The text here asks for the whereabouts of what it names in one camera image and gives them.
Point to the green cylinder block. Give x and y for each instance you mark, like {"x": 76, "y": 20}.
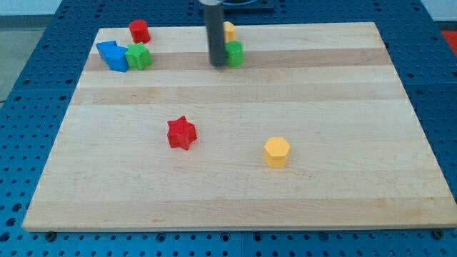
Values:
{"x": 234, "y": 53}

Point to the red star block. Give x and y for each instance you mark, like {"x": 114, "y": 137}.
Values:
{"x": 181, "y": 133}

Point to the yellow hexagon block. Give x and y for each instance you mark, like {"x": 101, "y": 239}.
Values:
{"x": 276, "y": 151}

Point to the yellow block behind rod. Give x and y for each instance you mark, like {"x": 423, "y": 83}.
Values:
{"x": 229, "y": 31}

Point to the green star block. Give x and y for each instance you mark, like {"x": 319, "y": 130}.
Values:
{"x": 138, "y": 56}

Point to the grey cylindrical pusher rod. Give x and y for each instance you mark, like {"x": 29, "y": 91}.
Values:
{"x": 214, "y": 23}

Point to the red cylinder block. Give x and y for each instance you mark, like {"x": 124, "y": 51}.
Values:
{"x": 139, "y": 30}

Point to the blue angular block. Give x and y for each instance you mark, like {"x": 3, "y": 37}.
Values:
{"x": 115, "y": 58}

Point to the blue block behind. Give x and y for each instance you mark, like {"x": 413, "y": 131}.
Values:
{"x": 103, "y": 48}

